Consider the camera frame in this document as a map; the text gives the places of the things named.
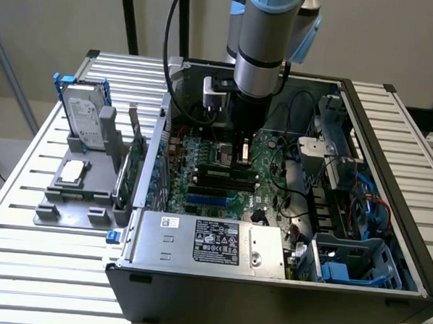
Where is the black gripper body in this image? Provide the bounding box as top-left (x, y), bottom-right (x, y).
top-left (228, 91), bottom-right (274, 137)

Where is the green RAM stick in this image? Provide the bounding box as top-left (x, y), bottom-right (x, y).
top-left (205, 168), bottom-right (257, 181)

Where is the black RAM slot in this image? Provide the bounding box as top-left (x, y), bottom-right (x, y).
top-left (197, 174), bottom-right (257, 188)
top-left (194, 178), bottom-right (256, 194)

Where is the black expansion slot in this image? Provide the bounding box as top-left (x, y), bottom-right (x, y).
top-left (188, 185), bottom-right (231, 199)

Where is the blue expansion slot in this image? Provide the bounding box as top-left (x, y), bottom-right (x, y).
top-left (186, 193), bottom-right (229, 207)

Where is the CPU socket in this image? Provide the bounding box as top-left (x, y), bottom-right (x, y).
top-left (215, 141), bottom-right (237, 168)

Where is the green motherboard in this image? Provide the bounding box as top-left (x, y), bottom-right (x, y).
top-left (161, 124), bottom-right (297, 229)

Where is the metal disk bay cage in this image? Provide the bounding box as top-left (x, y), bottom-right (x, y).
top-left (294, 92), bottom-right (370, 193)

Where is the silver power supply unit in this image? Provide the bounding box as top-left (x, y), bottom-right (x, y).
top-left (127, 209), bottom-right (292, 281)

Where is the green graphics card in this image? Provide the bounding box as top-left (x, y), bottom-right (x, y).
top-left (111, 101), bottom-right (151, 212)

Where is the black stand pole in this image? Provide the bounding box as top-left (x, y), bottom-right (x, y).
top-left (175, 0), bottom-right (194, 59)
top-left (115, 0), bottom-right (143, 57)

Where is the black open PC case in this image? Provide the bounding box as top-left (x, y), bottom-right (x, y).
top-left (99, 52), bottom-right (433, 324)

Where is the grey blue drive cage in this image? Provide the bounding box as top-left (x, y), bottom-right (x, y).
top-left (309, 231), bottom-right (406, 289)

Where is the silver hard disk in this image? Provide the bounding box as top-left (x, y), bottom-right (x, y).
top-left (62, 84), bottom-right (110, 151)

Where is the silver CPU chip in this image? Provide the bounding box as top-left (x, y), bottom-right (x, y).
top-left (60, 159), bottom-right (86, 183)

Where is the grey parts rack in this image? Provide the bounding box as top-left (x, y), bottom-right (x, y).
top-left (33, 101), bottom-right (141, 233)

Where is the blue disk caddy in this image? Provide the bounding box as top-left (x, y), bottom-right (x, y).
top-left (49, 72), bottom-right (115, 154)

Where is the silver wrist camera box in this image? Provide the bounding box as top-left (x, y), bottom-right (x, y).
top-left (201, 75), bottom-right (230, 111)

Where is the black wire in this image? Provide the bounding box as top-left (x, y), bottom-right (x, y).
top-left (275, 89), bottom-right (320, 139)

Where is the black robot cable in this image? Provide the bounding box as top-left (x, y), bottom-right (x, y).
top-left (159, 0), bottom-right (226, 127)

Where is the blue wire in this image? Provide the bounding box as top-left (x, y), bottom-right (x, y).
top-left (347, 167), bottom-right (379, 200)

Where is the red wire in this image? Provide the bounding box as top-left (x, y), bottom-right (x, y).
top-left (346, 196), bottom-right (393, 237)

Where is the grey metal frame bar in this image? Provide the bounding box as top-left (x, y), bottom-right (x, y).
top-left (0, 22), bottom-right (44, 136)

